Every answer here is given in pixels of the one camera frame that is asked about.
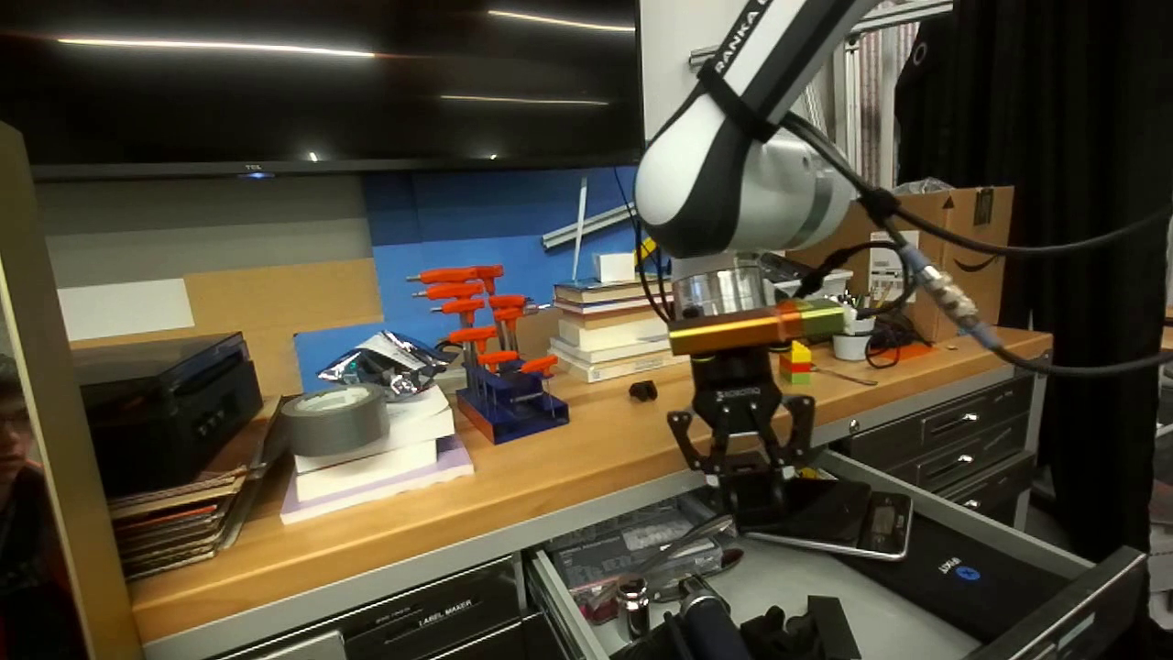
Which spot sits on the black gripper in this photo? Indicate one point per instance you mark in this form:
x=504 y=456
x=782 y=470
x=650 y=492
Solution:
x=735 y=395

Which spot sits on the small black block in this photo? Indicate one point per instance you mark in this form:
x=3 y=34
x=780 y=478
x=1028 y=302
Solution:
x=642 y=391

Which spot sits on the black tool drawer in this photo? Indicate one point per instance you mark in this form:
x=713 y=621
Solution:
x=1084 y=621

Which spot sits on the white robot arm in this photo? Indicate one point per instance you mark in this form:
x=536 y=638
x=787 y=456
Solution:
x=740 y=171

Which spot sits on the yellow red green lego block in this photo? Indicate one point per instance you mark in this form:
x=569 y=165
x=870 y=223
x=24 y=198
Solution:
x=796 y=366

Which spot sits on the black tablet device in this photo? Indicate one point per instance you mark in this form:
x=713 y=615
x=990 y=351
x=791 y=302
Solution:
x=833 y=520

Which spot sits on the white pen cup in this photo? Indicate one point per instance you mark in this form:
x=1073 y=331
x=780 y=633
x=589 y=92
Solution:
x=852 y=342

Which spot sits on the stack of books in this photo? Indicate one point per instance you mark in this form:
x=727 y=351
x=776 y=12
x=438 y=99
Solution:
x=608 y=331

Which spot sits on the small white box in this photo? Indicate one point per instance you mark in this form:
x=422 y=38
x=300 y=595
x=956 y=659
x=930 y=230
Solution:
x=616 y=268

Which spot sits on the metal square ruler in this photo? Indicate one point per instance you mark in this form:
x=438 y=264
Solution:
x=580 y=230

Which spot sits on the black box with blue logo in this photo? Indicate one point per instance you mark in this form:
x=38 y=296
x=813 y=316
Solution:
x=961 y=580

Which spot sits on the cardboard box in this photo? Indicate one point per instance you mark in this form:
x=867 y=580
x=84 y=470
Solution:
x=980 y=214

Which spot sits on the black case on left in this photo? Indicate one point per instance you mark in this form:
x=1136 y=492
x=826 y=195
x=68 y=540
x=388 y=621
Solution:
x=162 y=408

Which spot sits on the large black monitor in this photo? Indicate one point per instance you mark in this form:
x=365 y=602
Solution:
x=317 y=85

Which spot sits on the gold wrist camera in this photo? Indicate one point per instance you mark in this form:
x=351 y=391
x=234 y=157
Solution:
x=753 y=328

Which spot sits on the orange T-handle tool set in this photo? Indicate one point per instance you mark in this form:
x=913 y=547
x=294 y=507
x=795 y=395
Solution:
x=504 y=385

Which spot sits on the grey duct tape roll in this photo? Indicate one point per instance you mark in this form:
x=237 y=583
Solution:
x=335 y=418

